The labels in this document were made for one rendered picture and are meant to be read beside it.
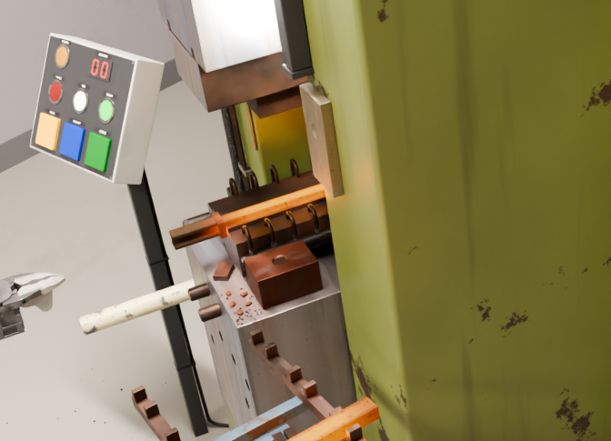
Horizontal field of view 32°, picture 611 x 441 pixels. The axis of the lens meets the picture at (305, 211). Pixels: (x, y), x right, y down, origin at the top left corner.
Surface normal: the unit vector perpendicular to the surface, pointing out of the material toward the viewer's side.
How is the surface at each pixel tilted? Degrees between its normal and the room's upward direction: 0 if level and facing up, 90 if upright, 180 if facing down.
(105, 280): 0
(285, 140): 90
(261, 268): 0
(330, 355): 90
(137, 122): 90
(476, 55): 90
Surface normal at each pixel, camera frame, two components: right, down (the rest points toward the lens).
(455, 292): 0.36, 0.45
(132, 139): 0.72, 0.28
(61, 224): -0.14, -0.84
